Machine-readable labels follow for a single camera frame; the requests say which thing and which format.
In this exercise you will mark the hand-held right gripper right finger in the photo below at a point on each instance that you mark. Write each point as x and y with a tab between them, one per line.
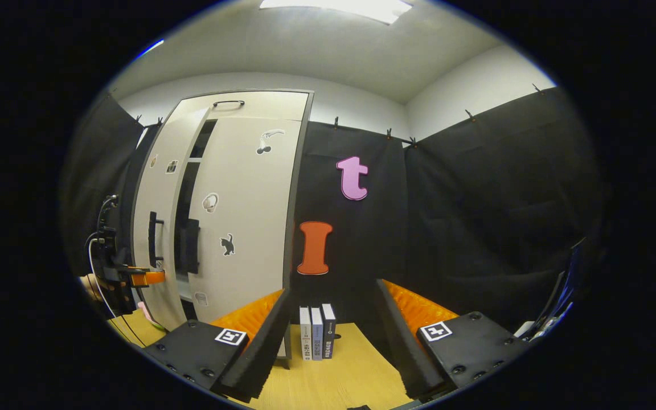
405	341

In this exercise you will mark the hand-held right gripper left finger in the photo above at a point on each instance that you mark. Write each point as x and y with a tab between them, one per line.
265	347

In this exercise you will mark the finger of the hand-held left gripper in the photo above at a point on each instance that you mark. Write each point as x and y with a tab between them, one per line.
151	278

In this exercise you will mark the white cabinet door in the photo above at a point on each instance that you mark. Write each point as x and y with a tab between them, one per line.
248	199
160	188

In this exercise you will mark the white book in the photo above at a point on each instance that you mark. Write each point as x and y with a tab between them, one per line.
305	333

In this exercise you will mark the grey-blue book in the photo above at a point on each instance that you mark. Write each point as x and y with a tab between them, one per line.
317	333

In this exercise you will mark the small black block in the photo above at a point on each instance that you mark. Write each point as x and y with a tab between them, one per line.
358	407

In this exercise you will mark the white cabinet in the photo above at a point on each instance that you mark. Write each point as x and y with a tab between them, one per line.
184	196

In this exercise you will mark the white tray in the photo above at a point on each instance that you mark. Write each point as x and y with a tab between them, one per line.
524	328

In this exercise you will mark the black backdrop cloth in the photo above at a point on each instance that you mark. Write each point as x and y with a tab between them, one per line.
476	199

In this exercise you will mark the white cabinet drawer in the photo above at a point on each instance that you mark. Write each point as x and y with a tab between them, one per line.
271	105

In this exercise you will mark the long ceiling light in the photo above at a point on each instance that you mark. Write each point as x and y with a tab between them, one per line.
351	8

